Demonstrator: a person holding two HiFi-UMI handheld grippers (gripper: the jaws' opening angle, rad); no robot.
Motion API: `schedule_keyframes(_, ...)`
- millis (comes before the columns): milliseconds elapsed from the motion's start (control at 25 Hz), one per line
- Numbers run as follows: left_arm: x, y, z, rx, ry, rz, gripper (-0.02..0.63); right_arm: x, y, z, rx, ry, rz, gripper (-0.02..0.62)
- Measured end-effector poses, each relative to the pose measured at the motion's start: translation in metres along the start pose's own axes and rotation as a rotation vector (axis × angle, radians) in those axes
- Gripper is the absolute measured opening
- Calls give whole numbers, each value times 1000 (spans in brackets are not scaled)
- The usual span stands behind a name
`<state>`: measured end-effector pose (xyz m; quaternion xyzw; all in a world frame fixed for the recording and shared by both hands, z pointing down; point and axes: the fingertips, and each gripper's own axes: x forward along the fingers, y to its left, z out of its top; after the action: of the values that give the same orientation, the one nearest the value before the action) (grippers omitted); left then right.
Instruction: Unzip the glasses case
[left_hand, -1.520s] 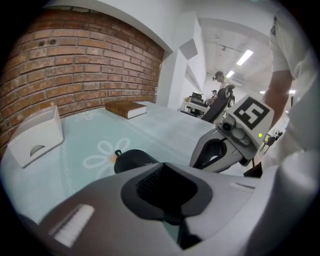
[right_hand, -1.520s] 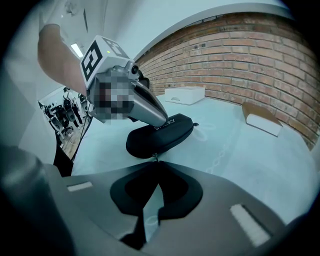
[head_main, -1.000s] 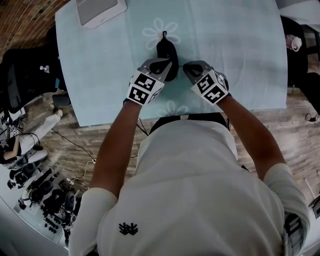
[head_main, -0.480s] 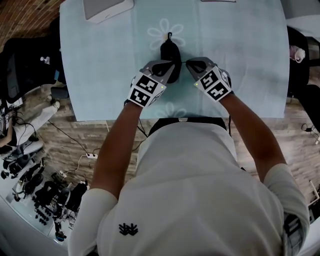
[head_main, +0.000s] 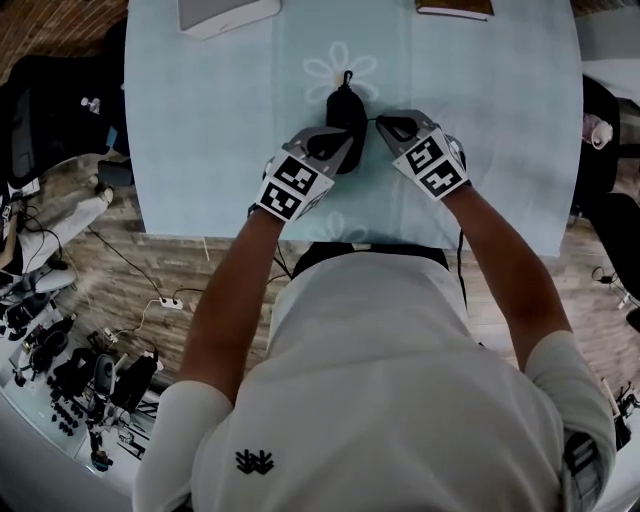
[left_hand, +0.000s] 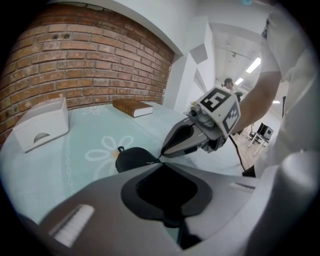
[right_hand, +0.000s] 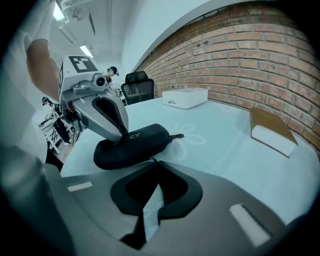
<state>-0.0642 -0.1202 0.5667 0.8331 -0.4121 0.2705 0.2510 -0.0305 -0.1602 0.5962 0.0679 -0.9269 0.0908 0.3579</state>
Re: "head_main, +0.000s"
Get white cluttered workbench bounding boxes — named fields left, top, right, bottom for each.
left=0, top=294, right=169, bottom=504

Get brown hardcover book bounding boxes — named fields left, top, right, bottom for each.
left=414, top=0, right=496, bottom=23

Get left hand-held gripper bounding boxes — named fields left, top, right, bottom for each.
left=247, top=124, right=360, bottom=224

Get grey shoulder strap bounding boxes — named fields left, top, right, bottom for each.
left=562, top=431, right=610, bottom=512

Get black zippered case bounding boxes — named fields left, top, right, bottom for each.
left=325, top=69, right=369, bottom=176

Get person's left forearm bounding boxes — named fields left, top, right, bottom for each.
left=177, top=203, right=287, bottom=407

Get person's right forearm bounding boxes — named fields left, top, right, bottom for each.
left=441, top=185, right=575, bottom=375

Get white rectangular box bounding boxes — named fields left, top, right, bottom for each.
left=176, top=0, right=284, bottom=42

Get black office chair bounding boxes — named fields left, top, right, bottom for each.
left=0, top=19, right=135, bottom=194
left=569, top=73, right=640, bottom=216

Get light blue flowered tablecloth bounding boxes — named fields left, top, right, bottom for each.
left=122, top=0, right=584, bottom=260

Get white pink cup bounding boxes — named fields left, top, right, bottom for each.
left=583, top=113, right=615, bottom=150

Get person's black trousers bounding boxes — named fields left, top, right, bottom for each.
left=291, top=240, right=450, bottom=279

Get white power cable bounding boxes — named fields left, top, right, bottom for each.
left=133, top=299, right=163, bottom=335

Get person's white t-shirt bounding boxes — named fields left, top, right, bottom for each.
left=134, top=247, right=619, bottom=512

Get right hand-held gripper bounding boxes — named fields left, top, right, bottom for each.
left=374, top=108, right=475, bottom=203

